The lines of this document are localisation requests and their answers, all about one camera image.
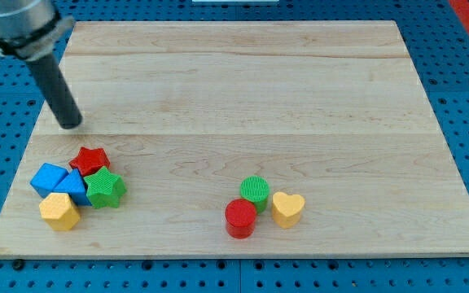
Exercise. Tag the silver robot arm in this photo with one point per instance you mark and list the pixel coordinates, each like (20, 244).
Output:
(30, 28)

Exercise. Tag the blue cube block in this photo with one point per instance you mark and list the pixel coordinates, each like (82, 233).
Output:
(47, 177)

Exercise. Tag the green cylinder block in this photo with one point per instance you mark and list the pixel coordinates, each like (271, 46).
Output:
(256, 190)

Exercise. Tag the red cylinder block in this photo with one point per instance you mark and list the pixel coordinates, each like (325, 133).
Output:
(240, 217)

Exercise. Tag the yellow heart block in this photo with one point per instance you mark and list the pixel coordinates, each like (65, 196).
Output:
(287, 209)

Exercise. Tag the wooden board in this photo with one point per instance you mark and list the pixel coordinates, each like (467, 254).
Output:
(330, 110)

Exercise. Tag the green star block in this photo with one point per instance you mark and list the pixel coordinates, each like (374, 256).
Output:
(104, 189)

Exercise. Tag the red star block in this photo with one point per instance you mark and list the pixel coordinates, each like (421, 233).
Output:
(89, 161)

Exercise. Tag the blue triangle block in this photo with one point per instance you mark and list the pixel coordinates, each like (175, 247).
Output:
(73, 184)

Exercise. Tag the yellow hexagon block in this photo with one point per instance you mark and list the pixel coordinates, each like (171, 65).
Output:
(59, 211)

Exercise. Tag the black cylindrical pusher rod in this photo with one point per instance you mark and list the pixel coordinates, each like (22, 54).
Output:
(51, 83)

